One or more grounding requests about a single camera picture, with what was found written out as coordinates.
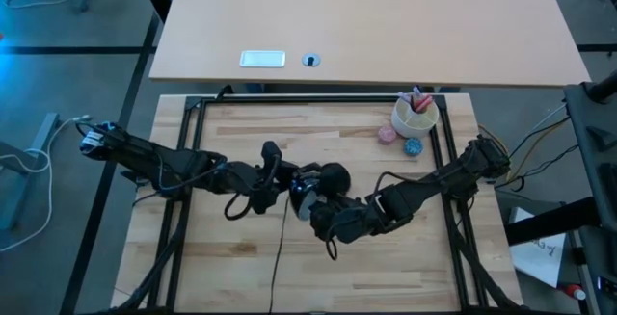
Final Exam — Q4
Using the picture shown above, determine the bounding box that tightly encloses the white paper sheet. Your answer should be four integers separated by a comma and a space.
509, 207, 568, 288

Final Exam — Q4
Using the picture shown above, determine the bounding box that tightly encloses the dark grey equipment stand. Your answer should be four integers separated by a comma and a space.
503, 69, 617, 315

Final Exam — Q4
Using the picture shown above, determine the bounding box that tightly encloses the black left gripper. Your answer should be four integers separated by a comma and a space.
240, 159, 323, 216

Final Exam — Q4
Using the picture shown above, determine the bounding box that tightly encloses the red pen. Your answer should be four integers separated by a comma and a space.
413, 93, 435, 115

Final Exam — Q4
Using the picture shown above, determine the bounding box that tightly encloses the grey metal desk leg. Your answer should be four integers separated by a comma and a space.
0, 112, 62, 232

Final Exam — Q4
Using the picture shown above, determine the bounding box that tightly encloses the blue patterned small bowl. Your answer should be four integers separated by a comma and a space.
403, 137, 425, 157

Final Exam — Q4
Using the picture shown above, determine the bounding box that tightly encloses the black gooseneck desk lamp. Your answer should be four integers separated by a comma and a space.
287, 161, 353, 223

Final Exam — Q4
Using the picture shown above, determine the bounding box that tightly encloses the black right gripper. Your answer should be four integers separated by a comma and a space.
308, 194, 387, 246

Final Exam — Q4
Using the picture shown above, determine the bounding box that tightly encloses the light wooden desk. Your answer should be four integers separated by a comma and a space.
148, 0, 592, 88

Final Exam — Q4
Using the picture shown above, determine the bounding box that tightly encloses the pink patterned small bowl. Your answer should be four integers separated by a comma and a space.
377, 124, 398, 145

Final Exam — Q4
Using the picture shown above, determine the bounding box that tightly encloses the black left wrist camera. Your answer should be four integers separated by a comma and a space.
260, 140, 283, 171

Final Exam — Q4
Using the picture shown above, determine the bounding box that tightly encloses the black lamp power cable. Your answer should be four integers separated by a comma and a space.
267, 194, 291, 315

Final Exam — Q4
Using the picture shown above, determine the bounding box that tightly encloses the black aluminium table frame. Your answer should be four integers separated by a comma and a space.
103, 92, 524, 315

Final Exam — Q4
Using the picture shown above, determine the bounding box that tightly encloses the white ribbed pen holder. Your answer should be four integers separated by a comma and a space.
390, 93, 441, 140

